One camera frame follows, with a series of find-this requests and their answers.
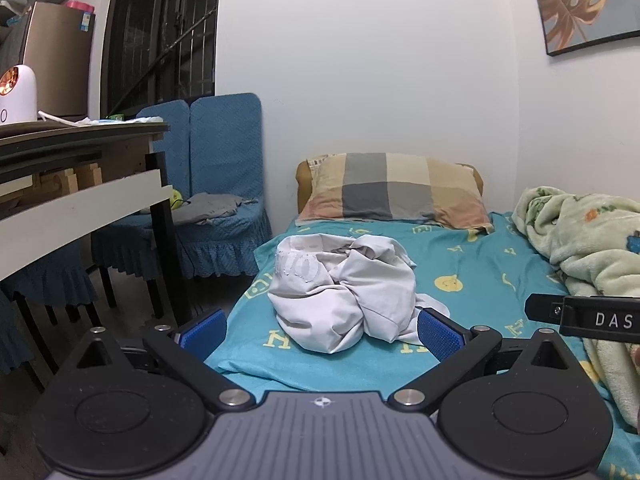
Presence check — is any white garment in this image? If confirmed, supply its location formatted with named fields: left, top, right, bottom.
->
left=268, top=233, right=450, bottom=354

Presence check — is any green fleece blanket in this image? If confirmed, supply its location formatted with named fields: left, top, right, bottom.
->
left=512, top=186, right=639, bottom=428

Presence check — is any blue covered chair left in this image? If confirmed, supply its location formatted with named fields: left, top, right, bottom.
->
left=89, top=98, right=194, bottom=311

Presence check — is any blue covered chair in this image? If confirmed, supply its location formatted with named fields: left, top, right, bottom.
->
left=89, top=98, right=194, bottom=311
left=176, top=93, right=271, bottom=278

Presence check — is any blue chair near table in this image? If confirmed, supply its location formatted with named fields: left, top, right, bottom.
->
left=1, top=240, right=102, bottom=375

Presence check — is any grey cloth on chair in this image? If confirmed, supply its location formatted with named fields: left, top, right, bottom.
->
left=171, top=193, right=257, bottom=226

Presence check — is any yellow blue plush toy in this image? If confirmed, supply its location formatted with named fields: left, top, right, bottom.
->
left=169, top=188, right=184, bottom=210

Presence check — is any blue covered chair right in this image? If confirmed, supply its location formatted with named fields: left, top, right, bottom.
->
left=176, top=93, right=271, bottom=278

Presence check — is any plaid pillow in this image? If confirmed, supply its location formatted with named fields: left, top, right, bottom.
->
left=297, top=153, right=494, bottom=233

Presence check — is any brown headboard cushion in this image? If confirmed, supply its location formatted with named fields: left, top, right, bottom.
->
left=295, top=160, right=484, bottom=212

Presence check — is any wooden table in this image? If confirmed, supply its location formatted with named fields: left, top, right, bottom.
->
left=1, top=122, right=191, bottom=324

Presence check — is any white heater appliance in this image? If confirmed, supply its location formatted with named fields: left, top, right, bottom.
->
left=0, top=65, right=38, bottom=125

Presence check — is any leaf painting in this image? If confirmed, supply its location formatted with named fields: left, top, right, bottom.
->
left=536, top=0, right=639, bottom=56

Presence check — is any cardboard box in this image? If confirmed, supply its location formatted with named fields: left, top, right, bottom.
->
left=1, top=2, right=96, bottom=119

